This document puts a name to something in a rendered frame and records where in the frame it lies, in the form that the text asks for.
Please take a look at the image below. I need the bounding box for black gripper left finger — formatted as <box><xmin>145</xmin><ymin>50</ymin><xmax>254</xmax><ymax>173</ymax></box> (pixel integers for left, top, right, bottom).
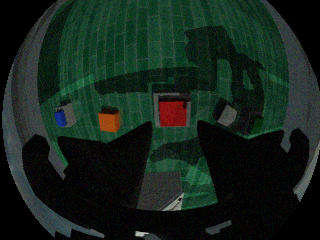
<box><xmin>57</xmin><ymin>121</ymin><xmax>153</xmax><ymax>209</ymax></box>

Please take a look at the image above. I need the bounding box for orange block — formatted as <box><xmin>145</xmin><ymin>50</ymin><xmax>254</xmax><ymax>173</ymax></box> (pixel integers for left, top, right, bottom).
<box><xmin>97</xmin><ymin>109</ymin><xmax>120</xmax><ymax>132</ymax></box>

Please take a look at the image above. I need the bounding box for red button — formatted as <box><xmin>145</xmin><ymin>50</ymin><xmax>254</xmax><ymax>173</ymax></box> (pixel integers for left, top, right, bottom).
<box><xmin>153</xmin><ymin>89</ymin><xmax>192</xmax><ymax>128</ymax></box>

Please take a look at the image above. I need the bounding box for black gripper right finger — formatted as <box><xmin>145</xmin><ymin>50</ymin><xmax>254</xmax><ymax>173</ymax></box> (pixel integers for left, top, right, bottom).
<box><xmin>196</xmin><ymin>120</ymin><xmax>284</xmax><ymax>203</ymax></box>

